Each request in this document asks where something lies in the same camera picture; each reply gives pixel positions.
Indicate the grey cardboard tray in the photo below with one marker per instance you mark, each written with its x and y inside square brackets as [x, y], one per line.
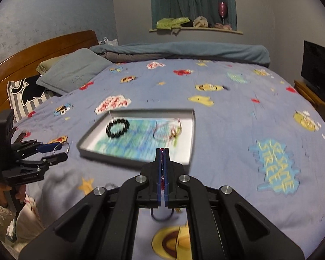
[82, 149]

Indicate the white plastic bag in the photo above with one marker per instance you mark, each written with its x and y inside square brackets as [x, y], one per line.
[109, 42]

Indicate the blue folded duvet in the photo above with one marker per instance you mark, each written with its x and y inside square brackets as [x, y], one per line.
[195, 50]

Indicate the blue printed paper sheet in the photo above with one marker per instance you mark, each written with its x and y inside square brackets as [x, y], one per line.
[135, 140]

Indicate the white fleece garment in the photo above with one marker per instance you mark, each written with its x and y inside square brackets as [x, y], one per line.
[29, 222]

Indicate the striped pillow with black figure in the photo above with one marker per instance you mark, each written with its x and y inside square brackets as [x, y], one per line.
[21, 97]

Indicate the black television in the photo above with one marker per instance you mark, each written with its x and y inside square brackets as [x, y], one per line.
[318, 67]

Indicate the pink cloth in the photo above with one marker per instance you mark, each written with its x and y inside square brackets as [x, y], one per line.
[224, 26]

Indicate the window sill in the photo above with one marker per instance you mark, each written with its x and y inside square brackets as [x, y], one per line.
[233, 32]

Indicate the green cloth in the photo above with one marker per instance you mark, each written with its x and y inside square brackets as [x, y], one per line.
[170, 23]

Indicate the grey folded blanket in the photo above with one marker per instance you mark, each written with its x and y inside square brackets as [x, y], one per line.
[130, 57]

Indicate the wooden television stand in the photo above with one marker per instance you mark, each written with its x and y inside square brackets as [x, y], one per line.
[307, 93]

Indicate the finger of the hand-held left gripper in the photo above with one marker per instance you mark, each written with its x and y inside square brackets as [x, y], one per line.
[58, 158]
[50, 147]

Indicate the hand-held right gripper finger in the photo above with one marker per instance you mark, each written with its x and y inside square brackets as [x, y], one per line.
[159, 178]
[165, 178]

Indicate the wooden headboard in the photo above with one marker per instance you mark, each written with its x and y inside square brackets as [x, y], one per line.
[43, 50]

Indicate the olive pillow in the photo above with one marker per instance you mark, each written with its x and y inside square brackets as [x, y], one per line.
[47, 65]

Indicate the blue-grey pillow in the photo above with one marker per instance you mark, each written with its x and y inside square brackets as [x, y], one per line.
[75, 70]

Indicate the beige cloth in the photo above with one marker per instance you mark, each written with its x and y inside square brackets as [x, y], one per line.
[201, 22]

